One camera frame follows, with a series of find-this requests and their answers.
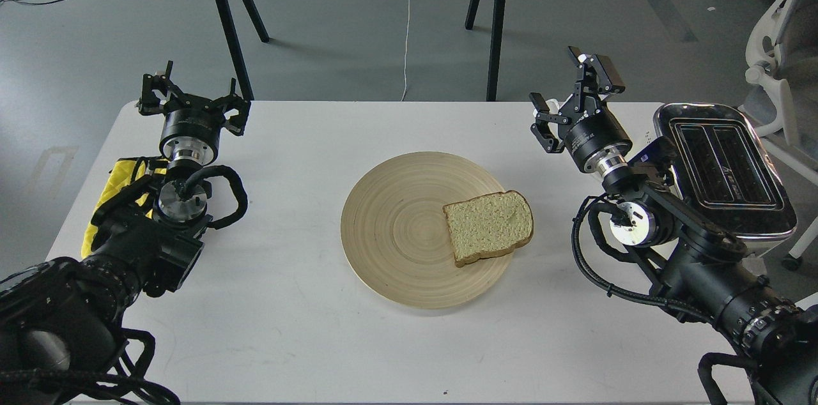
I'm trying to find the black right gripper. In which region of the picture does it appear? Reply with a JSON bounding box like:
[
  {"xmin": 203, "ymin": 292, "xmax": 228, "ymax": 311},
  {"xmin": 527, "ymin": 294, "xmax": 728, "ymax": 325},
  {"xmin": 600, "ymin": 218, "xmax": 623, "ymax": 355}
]
[{"xmin": 529, "ymin": 46, "xmax": 632, "ymax": 173}]

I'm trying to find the yellow cloth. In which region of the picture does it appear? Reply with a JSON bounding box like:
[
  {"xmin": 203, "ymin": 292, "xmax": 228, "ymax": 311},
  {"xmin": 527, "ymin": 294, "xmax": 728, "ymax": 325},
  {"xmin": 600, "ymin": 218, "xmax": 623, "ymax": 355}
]
[{"xmin": 80, "ymin": 157, "xmax": 169, "ymax": 259}]

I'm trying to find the silver chrome toaster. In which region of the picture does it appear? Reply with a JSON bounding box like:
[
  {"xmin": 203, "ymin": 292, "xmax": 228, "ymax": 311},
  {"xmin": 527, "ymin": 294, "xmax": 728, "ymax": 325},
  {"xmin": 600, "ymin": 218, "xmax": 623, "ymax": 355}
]
[{"xmin": 654, "ymin": 103, "xmax": 798, "ymax": 242}]

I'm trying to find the white office chair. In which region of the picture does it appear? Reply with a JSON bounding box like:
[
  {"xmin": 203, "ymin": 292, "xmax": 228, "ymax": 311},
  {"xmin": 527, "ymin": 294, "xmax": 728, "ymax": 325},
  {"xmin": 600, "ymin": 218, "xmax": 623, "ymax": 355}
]
[{"xmin": 745, "ymin": 0, "xmax": 818, "ymax": 271}]

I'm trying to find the round wooden plate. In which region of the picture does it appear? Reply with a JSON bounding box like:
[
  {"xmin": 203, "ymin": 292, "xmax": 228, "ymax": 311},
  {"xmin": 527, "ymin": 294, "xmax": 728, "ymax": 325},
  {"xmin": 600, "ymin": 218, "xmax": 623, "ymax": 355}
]
[{"xmin": 340, "ymin": 151, "xmax": 513, "ymax": 310}]

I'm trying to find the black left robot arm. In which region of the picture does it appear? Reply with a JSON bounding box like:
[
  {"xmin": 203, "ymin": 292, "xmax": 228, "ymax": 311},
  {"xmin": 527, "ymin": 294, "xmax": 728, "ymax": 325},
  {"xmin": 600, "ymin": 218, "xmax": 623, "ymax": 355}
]
[{"xmin": 1, "ymin": 63, "xmax": 251, "ymax": 404}]

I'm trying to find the white hanging cable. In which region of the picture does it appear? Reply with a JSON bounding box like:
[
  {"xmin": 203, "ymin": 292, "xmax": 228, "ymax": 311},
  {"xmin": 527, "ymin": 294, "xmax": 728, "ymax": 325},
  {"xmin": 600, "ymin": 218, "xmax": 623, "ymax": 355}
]
[{"xmin": 401, "ymin": 0, "xmax": 413, "ymax": 102}]

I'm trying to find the slice of bread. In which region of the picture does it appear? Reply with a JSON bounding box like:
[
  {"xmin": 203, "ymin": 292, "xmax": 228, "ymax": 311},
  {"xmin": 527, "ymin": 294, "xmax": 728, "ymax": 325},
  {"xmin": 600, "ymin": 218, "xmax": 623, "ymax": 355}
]
[{"xmin": 442, "ymin": 190, "xmax": 534, "ymax": 268}]

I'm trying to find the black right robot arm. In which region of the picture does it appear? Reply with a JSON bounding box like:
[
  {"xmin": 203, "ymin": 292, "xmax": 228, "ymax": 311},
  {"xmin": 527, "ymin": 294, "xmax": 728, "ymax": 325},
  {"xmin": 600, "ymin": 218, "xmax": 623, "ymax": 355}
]
[{"xmin": 530, "ymin": 46, "xmax": 816, "ymax": 404}]

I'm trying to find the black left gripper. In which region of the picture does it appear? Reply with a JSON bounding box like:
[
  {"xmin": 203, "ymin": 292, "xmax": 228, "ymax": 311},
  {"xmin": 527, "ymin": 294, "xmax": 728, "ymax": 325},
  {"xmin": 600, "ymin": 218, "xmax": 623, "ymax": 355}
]
[{"xmin": 135, "ymin": 61, "xmax": 251, "ymax": 161}]

